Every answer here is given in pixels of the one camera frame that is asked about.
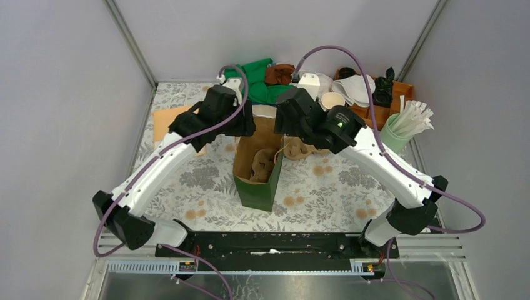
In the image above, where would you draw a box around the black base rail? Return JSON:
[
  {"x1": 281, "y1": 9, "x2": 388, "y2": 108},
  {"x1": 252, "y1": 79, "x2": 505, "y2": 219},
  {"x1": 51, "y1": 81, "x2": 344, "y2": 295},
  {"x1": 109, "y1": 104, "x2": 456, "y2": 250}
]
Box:
[{"x1": 155, "y1": 231, "x2": 384, "y2": 272}]

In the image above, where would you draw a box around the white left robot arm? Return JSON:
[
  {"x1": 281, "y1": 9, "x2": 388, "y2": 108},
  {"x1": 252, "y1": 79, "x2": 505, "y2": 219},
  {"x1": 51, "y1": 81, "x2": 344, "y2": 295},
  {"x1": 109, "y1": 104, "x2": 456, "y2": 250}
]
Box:
[{"x1": 92, "y1": 79, "x2": 256, "y2": 257}]

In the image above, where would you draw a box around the green cloth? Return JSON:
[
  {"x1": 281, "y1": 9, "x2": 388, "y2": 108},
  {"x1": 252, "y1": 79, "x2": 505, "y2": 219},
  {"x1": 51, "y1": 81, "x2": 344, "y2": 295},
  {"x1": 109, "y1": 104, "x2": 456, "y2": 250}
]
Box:
[{"x1": 236, "y1": 58, "x2": 293, "y2": 105}]

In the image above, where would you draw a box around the white folded towel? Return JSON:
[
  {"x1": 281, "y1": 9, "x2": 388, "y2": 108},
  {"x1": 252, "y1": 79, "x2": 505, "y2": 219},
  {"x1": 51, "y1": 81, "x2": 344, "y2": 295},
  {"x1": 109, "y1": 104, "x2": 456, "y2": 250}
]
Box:
[{"x1": 331, "y1": 75, "x2": 369, "y2": 108}]

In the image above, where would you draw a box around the floral table mat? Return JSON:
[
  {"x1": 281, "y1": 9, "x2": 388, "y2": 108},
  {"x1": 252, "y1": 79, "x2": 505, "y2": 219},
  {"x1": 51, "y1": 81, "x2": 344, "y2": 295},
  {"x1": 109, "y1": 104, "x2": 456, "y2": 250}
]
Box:
[{"x1": 116, "y1": 82, "x2": 434, "y2": 234}]

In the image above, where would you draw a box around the green paper bag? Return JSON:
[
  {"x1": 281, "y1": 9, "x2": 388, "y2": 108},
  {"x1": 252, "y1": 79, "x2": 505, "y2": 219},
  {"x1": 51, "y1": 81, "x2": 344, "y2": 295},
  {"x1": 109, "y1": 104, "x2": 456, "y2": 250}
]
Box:
[{"x1": 232, "y1": 117, "x2": 283, "y2": 212}]

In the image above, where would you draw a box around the green straw holder cup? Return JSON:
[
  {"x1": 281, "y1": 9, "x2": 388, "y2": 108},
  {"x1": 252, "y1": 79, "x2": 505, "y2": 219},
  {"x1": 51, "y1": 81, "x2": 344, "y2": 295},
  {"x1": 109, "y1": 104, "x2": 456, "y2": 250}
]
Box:
[{"x1": 379, "y1": 114, "x2": 413, "y2": 154}]

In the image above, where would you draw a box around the cardboard cup carrier tray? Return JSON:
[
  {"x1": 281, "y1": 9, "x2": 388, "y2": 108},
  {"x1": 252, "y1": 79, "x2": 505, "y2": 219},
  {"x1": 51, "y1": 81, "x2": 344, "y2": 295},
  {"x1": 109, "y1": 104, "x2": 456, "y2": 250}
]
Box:
[{"x1": 249, "y1": 148, "x2": 276, "y2": 183}]

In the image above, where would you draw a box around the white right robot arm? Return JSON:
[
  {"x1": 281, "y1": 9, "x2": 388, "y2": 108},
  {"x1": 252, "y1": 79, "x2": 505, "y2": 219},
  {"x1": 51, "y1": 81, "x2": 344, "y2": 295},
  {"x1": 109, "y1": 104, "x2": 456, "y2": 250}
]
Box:
[{"x1": 275, "y1": 87, "x2": 448, "y2": 258}]

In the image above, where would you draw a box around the white cloth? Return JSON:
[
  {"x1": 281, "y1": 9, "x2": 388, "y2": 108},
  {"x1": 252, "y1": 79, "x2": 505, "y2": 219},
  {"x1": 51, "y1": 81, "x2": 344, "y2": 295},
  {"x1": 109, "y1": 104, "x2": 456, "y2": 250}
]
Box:
[{"x1": 296, "y1": 72, "x2": 333, "y2": 101}]

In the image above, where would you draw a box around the black crumpled bag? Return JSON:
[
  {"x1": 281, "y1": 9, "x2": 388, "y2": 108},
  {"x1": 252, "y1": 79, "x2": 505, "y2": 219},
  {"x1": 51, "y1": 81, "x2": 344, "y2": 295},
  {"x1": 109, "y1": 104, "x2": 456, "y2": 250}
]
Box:
[{"x1": 372, "y1": 67, "x2": 395, "y2": 108}]

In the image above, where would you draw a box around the brown cloth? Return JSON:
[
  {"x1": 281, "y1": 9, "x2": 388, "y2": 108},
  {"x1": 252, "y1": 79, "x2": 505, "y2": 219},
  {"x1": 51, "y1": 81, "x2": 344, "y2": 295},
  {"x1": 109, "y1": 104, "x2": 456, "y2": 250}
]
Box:
[{"x1": 264, "y1": 64, "x2": 295, "y2": 86}]

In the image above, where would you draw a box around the white paper straws bundle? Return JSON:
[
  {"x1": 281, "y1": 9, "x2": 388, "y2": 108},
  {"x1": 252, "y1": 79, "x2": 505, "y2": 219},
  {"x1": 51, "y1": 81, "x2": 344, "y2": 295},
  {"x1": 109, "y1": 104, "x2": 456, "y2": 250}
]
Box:
[{"x1": 389, "y1": 100, "x2": 434, "y2": 137}]

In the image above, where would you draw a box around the wooden compartment tray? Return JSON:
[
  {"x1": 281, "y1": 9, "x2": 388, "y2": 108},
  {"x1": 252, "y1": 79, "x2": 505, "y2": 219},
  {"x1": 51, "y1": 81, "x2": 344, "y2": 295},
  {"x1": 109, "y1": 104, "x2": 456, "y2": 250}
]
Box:
[{"x1": 334, "y1": 67, "x2": 414, "y2": 129}]

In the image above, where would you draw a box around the stack of paper cups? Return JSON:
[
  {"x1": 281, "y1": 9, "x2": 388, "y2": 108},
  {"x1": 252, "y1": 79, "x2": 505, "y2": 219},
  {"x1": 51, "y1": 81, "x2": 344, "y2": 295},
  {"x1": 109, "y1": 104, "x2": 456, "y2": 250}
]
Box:
[{"x1": 319, "y1": 92, "x2": 346, "y2": 111}]

